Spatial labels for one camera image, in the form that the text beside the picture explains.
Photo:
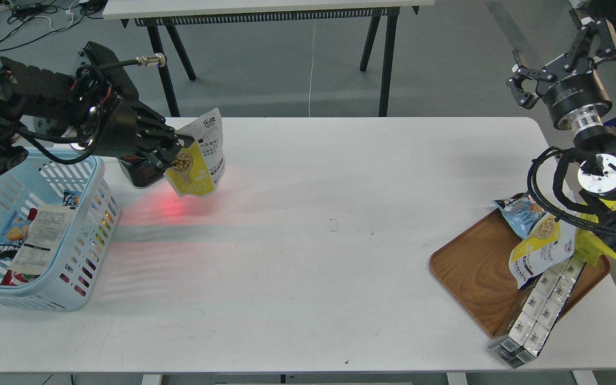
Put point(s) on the black barcode scanner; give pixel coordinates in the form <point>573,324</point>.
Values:
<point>139,174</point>

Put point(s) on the blue snack bag in basket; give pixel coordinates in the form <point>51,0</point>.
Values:
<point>15,233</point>

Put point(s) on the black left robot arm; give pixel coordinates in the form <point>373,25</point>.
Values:
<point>35,106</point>

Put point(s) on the yellow white nut snack pouch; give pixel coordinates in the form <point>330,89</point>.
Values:
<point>199,167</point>

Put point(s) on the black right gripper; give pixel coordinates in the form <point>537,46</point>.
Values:
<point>575,96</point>

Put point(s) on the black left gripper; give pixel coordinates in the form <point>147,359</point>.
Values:
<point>109,118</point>

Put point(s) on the red snack in basket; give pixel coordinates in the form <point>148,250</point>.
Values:
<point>17,279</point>

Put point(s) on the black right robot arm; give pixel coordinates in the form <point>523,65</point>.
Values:
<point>577,185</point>

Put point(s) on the white label snack in basket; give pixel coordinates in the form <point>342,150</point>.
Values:
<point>43,241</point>

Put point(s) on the yellow cartoon face snack bag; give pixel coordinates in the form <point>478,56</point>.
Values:
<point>588,246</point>

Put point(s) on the black leg background table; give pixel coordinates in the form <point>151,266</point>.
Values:
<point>336,58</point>

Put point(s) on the brown wooden tray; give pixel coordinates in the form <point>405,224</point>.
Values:
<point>473,267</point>

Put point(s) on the light blue plastic basket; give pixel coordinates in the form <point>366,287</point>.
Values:
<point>68,282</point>

